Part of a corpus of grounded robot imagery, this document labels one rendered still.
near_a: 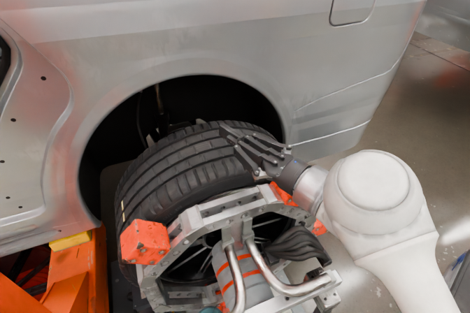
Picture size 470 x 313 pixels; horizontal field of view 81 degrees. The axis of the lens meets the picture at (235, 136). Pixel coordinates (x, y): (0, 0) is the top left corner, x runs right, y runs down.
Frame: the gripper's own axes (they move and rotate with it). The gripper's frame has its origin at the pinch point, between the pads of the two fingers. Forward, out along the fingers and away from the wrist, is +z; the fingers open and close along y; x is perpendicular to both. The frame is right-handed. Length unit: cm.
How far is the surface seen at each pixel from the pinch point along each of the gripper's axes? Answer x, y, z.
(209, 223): -15.6, -13.2, -6.6
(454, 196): -117, 178, -71
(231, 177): -11.4, -2.1, -2.7
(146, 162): -15.6, -12.8, 20.9
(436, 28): -26, 254, 3
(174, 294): -58, -22, 2
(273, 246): -26.6, -1.4, -18.4
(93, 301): -62, -41, 21
